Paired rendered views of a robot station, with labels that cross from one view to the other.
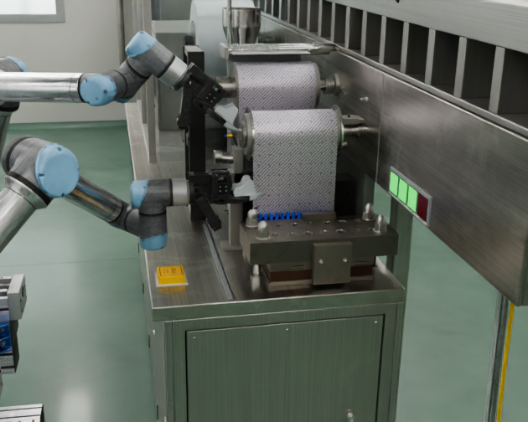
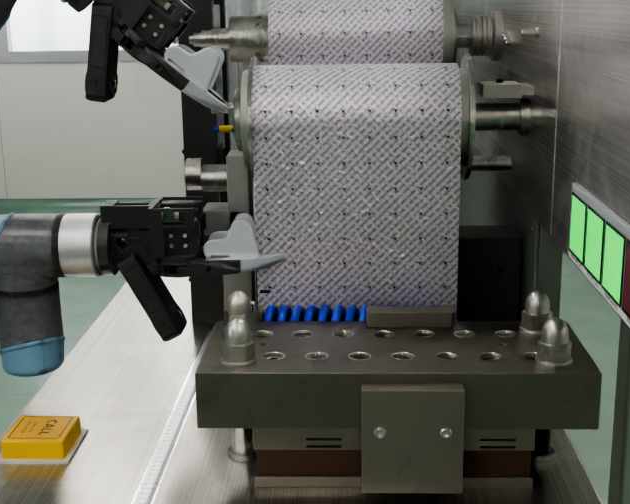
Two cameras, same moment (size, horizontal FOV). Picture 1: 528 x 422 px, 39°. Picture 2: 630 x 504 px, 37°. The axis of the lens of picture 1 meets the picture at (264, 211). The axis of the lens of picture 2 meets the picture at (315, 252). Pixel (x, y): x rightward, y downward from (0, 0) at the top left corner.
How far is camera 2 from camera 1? 1.03 m
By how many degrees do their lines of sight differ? 14
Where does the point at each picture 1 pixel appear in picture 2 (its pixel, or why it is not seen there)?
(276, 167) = (311, 194)
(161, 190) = (32, 237)
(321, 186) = (423, 246)
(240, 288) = (180, 485)
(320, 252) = (377, 408)
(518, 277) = not seen: outside the picture
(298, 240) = (322, 373)
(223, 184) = (178, 230)
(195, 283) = (88, 462)
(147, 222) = (4, 310)
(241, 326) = not seen: outside the picture
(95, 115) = not seen: hidden behind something
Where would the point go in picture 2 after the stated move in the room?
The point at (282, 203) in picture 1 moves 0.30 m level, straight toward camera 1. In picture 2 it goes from (329, 284) to (243, 379)
